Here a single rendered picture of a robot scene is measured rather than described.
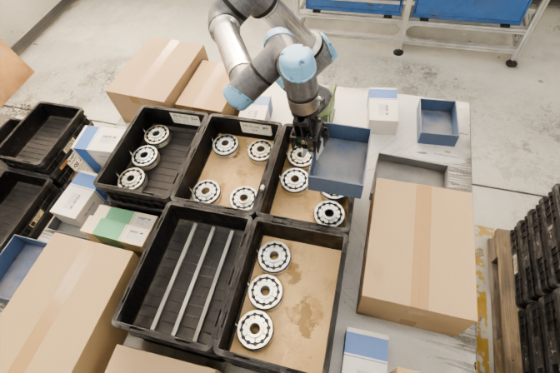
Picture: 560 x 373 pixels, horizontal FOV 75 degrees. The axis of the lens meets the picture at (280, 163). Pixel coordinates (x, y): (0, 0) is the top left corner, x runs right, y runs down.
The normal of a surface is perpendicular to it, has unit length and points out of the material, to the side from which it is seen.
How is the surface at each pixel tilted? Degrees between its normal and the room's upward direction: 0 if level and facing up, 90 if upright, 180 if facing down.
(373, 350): 0
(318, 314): 0
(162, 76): 0
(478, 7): 90
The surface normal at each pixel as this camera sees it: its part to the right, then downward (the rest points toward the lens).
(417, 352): -0.08, -0.58
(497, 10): -0.26, 0.80
